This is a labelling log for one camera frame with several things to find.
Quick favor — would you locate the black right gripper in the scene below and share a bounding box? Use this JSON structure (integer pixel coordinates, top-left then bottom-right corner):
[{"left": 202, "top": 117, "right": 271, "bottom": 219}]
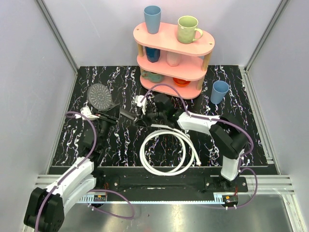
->
[{"left": 133, "top": 103, "right": 167, "bottom": 128}]

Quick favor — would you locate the grey shower head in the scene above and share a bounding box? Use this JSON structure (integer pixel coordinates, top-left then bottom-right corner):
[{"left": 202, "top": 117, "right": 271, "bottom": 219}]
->
[{"left": 87, "top": 83, "right": 137, "bottom": 121}]

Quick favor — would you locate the white shower hose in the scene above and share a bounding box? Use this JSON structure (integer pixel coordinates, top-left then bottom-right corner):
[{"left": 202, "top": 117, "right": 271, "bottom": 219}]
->
[{"left": 139, "top": 124, "right": 202, "bottom": 176}]

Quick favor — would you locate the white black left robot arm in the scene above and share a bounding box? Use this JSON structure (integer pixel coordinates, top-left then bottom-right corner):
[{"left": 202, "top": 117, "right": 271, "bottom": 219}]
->
[{"left": 24, "top": 108, "right": 120, "bottom": 232}]

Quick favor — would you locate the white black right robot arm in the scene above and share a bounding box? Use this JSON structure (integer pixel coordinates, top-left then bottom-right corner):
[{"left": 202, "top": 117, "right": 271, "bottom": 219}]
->
[{"left": 134, "top": 94, "right": 252, "bottom": 192}]

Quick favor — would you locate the teal ceramic mug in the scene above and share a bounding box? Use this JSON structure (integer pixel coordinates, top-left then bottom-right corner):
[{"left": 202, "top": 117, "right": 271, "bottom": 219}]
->
[{"left": 141, "top": 71, "right": 164, "bottom": 84}]

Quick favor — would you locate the orange bowl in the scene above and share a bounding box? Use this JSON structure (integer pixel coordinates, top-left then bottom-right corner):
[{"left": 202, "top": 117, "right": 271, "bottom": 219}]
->
[{"left": 173, "top": 77, "right": 191, "bottom": 87}]

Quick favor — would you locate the pink three-tier shelf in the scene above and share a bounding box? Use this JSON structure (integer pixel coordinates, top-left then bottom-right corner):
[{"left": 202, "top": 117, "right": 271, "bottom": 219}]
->
[{"left": 133, "top": 23, "right": 215, "bottom": 99}]

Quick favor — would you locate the dark blue cup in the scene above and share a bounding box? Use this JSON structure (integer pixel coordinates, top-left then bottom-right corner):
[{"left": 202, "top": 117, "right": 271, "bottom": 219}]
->
[{"left": 145, "top": 47, "right": 160, "bottom": 63}]

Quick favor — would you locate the pink faceted cup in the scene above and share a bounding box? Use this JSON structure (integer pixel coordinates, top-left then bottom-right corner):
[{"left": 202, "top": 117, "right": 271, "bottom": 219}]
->
[{"left": 167, "top": 51, "right": 181, "bottom": 67}]

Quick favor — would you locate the blue cup on table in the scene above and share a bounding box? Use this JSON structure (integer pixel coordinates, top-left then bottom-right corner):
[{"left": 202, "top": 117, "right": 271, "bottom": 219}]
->
[{"left": 211, "top": 80, "right": 229, "bottom": 104}]

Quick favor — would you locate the green mug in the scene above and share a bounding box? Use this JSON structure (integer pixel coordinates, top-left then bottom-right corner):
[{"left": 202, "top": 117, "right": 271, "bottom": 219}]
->
[{"left": 177, "top": 15, "right": 203, "bottom": 44}]

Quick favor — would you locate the blue cup on shelf top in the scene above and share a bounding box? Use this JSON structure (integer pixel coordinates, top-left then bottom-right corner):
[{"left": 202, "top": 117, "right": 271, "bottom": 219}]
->
[{"left": 144, "top": 5, "right": 161, "bottom": 34}]

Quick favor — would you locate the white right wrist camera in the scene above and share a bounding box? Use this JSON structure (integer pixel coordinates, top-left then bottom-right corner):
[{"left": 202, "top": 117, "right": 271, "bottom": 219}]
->
[{"left": 134, "top": 95, "right": 147, "bottom": 115}]

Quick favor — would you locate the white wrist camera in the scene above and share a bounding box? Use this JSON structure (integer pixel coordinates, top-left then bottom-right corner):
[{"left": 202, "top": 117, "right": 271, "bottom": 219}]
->
[
  {"left": 134, "top": 95, "right": 147, "bottom": 115},
  {"left": 74, "top": 106, "right": 99, "bottom": 121}
]

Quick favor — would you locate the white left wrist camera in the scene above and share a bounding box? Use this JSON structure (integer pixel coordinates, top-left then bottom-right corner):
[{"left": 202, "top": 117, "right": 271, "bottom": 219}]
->
[{"left": 74, "top": 106, "right": 99, "bottom": 121}]

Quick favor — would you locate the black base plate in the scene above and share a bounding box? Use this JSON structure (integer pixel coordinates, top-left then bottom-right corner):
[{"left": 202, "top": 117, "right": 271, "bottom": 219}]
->
[{"left": 98, "top": 167, "right": 248, "bottom": 203}]

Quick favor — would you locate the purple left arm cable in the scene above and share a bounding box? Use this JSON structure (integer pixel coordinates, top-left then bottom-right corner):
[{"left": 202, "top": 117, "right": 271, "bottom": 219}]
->
[{"left": 33, "top": 111, "right": 135, "bottom": 232}]

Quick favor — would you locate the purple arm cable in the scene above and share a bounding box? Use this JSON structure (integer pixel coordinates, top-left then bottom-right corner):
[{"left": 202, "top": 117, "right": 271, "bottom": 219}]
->
[
  {"left": 33, "top": 111, "right": 135, "bottom": 232},
  {"left": 142, "top": 84, "right": 259, "bottom": 210}
]

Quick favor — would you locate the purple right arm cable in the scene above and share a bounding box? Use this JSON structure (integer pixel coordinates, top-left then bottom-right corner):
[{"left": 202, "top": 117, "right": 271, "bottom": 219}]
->
[{"left": 142, "top": 84, "right": 259, "bottom": 210}]

